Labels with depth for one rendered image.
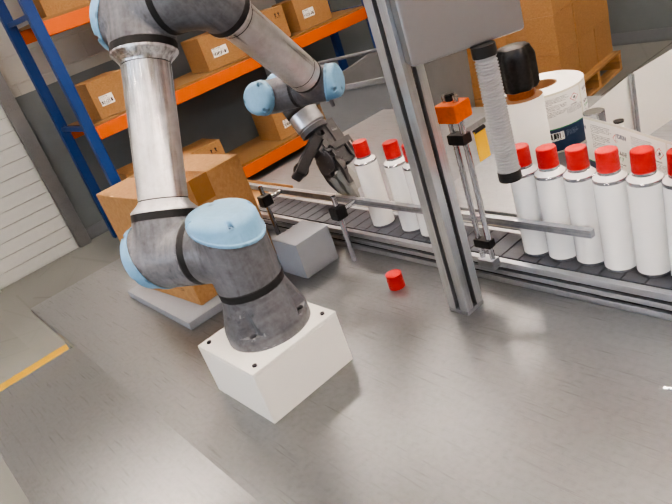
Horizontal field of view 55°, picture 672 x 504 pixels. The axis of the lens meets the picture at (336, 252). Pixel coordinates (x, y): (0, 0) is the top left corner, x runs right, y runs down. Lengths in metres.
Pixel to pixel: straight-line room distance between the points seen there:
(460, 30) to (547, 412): 0.55
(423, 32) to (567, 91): 0.70
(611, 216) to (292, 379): 0.56
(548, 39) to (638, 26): 1.51
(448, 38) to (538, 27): 3.66
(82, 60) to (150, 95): 4.38
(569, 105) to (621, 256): 0.59
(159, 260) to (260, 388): 0.27
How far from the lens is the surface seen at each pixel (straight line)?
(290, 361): 1.06
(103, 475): 1.19
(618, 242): 1.09
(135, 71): 1.16
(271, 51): 1.25
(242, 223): 1.00
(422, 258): 1.37
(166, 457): 1.14
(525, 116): 1.43
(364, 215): 1.56
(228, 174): 1.50
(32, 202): 5.35
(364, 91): 3.48
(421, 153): 1.03
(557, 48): 4.59
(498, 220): 1.18
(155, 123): 1.13
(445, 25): 0.96
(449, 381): 1.04
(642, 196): 1.03
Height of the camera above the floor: 1.48
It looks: 25 degrees down
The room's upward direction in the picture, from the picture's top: 20 degrees counter-clockwise
